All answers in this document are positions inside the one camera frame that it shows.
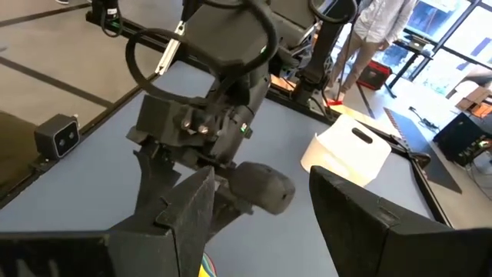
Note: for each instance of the white plastic basket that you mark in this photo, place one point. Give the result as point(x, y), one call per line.
point(346, 150)

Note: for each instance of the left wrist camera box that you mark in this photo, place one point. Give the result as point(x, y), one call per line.
point(169, 115)

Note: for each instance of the black electronics box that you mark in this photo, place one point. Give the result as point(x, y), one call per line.
point(457, 138)

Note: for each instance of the black table-level camera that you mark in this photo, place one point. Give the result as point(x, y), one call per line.
point(57, 136)

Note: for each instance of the teal measuring cup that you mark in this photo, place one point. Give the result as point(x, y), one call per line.
point(209, 261)

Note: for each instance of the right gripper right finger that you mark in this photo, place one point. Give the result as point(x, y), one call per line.
point(384, 246)

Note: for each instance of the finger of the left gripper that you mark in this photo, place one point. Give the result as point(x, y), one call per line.
point(153, 181)
point(230, 211)

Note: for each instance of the brown cardboard box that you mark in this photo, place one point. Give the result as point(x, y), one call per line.
point(476, 102)

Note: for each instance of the red and black toolbox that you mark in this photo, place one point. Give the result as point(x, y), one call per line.
point(374, 75)

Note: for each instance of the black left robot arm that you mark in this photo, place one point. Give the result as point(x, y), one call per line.
point(230, 38)

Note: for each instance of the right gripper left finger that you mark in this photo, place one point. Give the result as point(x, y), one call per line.
point(115, 254)

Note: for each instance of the red measuring cup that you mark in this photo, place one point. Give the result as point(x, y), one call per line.
point(213, 271)

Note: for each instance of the person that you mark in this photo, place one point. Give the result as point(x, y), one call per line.
point(378, 23)

